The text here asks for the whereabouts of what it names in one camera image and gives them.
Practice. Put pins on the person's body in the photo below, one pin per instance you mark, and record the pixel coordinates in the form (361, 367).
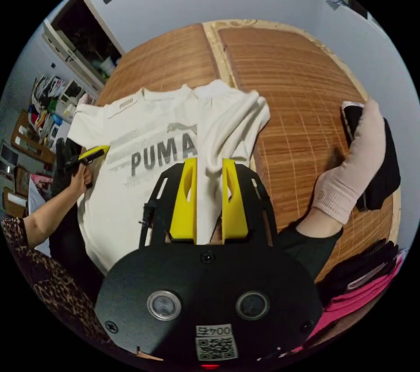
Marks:
(49, 283)

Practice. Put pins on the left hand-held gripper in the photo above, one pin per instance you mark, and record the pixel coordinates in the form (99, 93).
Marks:
(73, 164)

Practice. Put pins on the black smartphone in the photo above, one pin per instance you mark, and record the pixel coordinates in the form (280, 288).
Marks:
(350, 119)

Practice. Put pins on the person's left forearm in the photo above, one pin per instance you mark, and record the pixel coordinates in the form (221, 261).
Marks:
(49, 214)

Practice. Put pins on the white cupboard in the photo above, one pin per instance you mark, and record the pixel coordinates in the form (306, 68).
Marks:
(82, 40)

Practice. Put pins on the black garment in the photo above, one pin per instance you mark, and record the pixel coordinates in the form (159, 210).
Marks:
(387, 168)

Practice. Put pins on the cluttered wooden shelf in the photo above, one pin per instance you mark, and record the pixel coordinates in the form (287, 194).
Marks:
(36, 129)

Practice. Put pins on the bed with woven mat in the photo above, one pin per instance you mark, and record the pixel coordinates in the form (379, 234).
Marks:
(295, 89)

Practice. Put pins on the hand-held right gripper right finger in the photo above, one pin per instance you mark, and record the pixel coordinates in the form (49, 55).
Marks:
(233, 214)

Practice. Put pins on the person's left hand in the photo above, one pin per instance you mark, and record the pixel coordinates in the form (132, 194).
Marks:
(82, 179)

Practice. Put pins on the pile of clothes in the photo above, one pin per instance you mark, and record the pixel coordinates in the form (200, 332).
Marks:
(357, 290)

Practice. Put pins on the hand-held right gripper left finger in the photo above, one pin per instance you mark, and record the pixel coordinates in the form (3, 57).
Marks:
(183, 211)

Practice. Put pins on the white long sleeve with print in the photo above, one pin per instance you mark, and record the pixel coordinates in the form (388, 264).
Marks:
(154, 135)

